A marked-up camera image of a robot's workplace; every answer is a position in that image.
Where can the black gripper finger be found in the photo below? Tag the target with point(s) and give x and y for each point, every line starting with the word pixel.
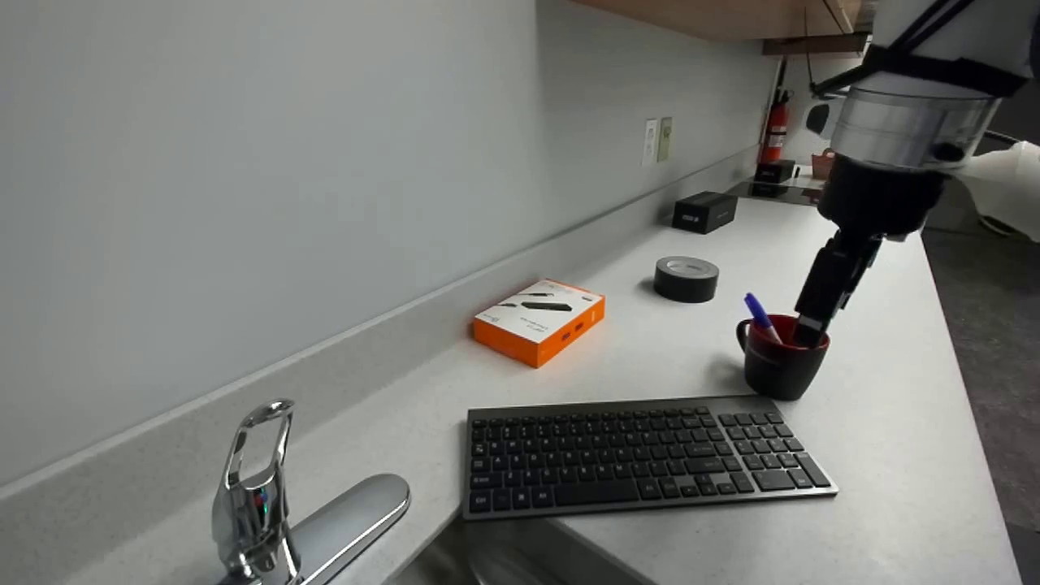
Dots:
pixel 864 263
pixel 820 297

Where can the white wall outlet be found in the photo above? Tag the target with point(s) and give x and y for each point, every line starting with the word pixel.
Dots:
pixel 659 140

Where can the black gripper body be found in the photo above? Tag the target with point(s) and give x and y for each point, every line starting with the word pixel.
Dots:
pixel 878 200

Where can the orange and white box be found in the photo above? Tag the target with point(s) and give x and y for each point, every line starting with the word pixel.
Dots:
pixel 538 320

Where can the black and silver keyboard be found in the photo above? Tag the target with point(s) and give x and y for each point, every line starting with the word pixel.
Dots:
pixel 638 455

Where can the steel sink basin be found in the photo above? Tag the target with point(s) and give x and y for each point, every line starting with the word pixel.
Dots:
pixel 507 556

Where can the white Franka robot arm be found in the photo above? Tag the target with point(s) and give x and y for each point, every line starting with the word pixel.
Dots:
pixel 911 118

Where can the black mug with red inside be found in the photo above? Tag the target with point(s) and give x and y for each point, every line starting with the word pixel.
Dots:
pixel 781 369

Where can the small black box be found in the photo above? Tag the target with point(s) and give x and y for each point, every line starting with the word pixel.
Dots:
pixel 703 213

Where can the red fire extinguisher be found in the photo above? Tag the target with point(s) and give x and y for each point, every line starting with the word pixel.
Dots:
pixel 774 135

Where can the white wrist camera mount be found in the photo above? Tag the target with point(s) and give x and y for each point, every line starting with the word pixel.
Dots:
pixel 1009 183

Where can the chrome sink faucet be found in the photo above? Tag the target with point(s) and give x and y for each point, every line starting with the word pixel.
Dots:
pixel 260 521

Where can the blue marker pen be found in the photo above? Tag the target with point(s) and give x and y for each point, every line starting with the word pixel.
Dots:
pixel 758 315

